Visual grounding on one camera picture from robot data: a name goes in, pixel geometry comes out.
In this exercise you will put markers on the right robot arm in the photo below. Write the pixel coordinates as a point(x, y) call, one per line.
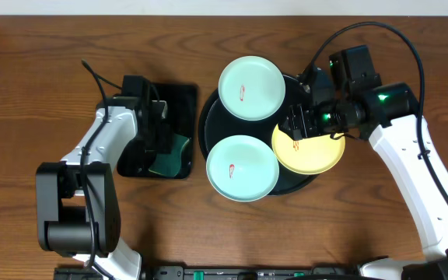
point(390, 119)

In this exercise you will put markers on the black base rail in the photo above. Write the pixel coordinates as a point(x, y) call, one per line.
point(180, 273)

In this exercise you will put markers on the yellow plate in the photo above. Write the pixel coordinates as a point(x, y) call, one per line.
point(308, 156)

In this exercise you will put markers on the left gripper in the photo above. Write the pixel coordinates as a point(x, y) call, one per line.
point(164, 137)

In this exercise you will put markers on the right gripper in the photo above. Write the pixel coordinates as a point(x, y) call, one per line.
point(302, 123)

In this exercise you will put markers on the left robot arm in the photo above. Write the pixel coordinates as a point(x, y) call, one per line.
point(78, 213)

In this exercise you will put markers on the mint plate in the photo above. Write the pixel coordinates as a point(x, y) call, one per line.
point(242, 168)
point(251, 88)

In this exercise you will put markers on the green yellow sponge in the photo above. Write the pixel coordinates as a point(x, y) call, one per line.
point(169, 164)

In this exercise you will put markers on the rectangular black tray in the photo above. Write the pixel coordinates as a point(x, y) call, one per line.
point(181, 100)

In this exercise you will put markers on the round black tray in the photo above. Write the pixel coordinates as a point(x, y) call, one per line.
point(217, 123)

